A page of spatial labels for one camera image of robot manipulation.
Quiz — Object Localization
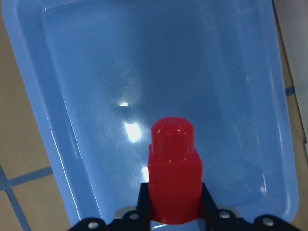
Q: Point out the red block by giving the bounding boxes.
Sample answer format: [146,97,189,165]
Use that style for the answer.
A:
[148,117,203,225]

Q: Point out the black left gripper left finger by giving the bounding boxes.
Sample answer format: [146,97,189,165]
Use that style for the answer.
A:
[136,183,151,220]

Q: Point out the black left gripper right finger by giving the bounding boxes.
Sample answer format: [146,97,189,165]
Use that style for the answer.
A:
[199,183,218,224]

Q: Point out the blue plastic tray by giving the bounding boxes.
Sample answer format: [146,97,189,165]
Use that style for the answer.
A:
[2,0,299,224]

